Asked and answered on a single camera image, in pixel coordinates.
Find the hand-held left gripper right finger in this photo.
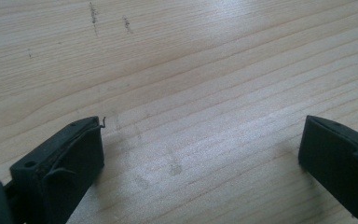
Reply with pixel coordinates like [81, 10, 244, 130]
[297, 114, 358, 224]

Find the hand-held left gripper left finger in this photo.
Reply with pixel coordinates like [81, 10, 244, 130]
[8, 116, 106, 224]

